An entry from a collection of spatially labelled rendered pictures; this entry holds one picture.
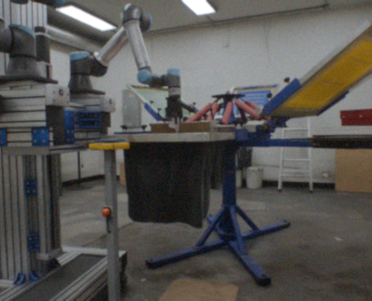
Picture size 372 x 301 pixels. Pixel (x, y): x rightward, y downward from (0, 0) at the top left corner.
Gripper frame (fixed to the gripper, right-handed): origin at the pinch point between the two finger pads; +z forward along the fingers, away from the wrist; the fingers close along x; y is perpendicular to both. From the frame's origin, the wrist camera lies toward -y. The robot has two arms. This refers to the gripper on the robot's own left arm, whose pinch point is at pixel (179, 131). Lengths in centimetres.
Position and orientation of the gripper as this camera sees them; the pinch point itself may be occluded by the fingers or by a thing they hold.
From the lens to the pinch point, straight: 191.7
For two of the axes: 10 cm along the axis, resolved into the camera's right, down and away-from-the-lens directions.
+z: 0.5, 10.0, 0.4
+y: -9.2, 0.3, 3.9
